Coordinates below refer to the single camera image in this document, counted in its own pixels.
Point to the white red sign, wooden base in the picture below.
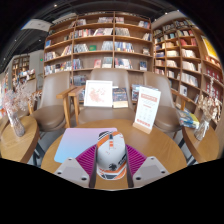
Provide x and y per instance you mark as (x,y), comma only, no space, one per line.
(146,106)

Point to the round wooden side table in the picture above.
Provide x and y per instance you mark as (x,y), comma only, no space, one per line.
(203,146)
(20,143)

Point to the stack of blue magazines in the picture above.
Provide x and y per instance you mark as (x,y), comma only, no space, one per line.
(188,119)

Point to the curved wooden bookshelf unit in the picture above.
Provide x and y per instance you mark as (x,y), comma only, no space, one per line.
(186,56)

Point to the white and orange computer mouse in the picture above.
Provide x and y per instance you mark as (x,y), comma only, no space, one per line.
(111,156)

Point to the distant wooden bookshelf unit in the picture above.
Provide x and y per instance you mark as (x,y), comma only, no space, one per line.
(21,66)

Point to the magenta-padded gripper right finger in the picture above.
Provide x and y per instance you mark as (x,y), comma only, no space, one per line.
(151,170)

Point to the glass vase with pink flowers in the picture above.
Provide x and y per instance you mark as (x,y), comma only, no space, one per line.
(16,126)

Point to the dark blue book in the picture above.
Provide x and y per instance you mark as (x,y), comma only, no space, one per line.
(120,97)

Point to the tall wooden bookshelf unit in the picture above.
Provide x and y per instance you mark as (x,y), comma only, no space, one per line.
(100,40)

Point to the white framed floral picture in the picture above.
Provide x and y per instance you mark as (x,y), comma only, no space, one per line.
(98,93)

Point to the pink and blue mouse pad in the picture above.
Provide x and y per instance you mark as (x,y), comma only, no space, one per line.
(73,143)

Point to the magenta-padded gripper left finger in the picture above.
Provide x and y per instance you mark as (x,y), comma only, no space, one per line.
(68,170)

